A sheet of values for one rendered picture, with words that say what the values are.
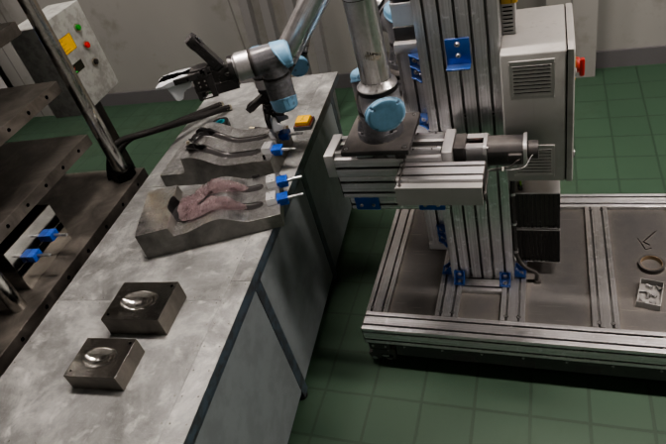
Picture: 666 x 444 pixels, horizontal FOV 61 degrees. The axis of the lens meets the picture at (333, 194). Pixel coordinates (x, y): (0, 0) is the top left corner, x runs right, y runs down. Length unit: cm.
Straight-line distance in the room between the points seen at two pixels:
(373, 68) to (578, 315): 126
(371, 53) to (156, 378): 106
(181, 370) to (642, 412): 158
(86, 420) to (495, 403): 142
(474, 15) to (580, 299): 118
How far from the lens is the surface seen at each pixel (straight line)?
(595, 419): 235
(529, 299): 238
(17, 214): 232
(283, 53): 153
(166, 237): 204
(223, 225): 199
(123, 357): 174
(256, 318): 200
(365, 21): 152
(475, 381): 241
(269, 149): 221
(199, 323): 179
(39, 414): 187
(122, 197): 258
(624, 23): 422
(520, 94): 184
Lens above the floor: 201
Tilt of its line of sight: 36 degrees down
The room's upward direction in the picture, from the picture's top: 16 degrees counter-clockwise
